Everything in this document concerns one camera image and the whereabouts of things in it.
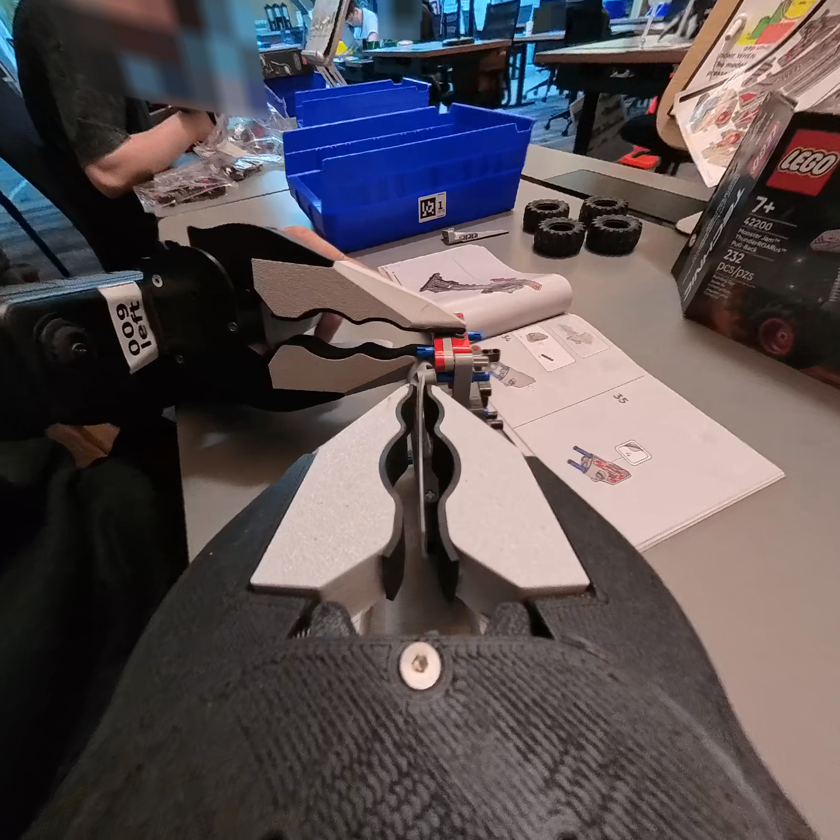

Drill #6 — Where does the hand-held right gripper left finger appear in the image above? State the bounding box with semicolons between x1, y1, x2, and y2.
249;384;416;605

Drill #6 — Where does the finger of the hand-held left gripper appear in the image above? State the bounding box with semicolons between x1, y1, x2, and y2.
268;335;421;398
251;258;468;332

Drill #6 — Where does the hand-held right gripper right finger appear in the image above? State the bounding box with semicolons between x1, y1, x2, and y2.
425;386;592;608

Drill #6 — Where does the toy brick truck chassis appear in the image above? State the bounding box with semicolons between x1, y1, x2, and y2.
407;325;506;565

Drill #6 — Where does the person's left hand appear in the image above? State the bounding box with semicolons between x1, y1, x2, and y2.
279;225;368;266

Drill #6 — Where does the blue storage bin white label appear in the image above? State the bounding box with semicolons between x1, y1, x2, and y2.
282;104;534;253

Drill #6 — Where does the white instruction booklet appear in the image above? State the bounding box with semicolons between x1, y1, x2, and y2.
377;248;786;552

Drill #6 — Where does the black toy tyre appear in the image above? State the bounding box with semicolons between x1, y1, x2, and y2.
585;213;643;256
579;196;630;224
533;217;586;258
523;199;571;234

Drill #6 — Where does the person's dark clothed body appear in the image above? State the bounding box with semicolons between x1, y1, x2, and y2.
0;420;191;840

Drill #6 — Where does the wooden background table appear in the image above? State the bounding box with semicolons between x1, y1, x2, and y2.
535;36;693;155
341;36;513;109

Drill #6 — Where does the grey flat board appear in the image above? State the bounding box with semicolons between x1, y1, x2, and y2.
545;169;713;225

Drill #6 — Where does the dark toy truck box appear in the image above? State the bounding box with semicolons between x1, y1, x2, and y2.
671;88;840;388

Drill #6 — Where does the printed instruction poster board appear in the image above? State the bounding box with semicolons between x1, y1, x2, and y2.
659;0;840;188

